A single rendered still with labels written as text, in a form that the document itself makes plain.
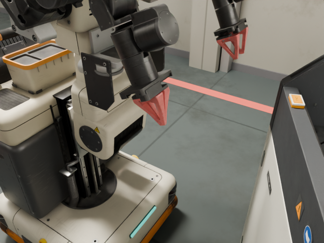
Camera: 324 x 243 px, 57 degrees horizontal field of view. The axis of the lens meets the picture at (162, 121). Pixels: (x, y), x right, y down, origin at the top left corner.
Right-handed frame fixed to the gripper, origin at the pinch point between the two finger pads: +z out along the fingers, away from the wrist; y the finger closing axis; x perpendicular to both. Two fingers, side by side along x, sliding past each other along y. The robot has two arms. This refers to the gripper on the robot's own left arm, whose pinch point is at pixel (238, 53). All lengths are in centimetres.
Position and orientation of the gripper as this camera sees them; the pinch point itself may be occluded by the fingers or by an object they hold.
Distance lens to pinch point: 97.4
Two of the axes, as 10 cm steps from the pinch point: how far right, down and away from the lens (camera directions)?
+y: 5.5, -4.9, 6.8
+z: 3.6, 8.7, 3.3
